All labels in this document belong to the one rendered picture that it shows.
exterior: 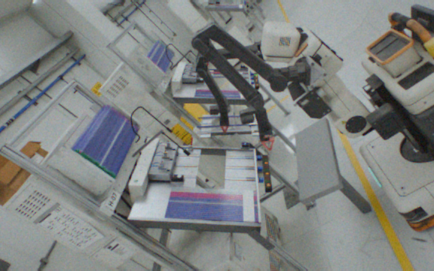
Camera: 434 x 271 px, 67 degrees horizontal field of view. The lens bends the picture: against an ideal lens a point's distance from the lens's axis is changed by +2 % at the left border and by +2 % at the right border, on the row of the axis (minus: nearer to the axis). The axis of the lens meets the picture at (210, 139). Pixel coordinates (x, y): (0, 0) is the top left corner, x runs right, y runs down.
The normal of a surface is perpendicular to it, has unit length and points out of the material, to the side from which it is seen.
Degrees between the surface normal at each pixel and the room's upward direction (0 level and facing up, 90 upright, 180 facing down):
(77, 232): 93
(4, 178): 80
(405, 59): 92
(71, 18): 90
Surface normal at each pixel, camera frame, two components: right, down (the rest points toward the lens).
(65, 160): -0.07, 0.56
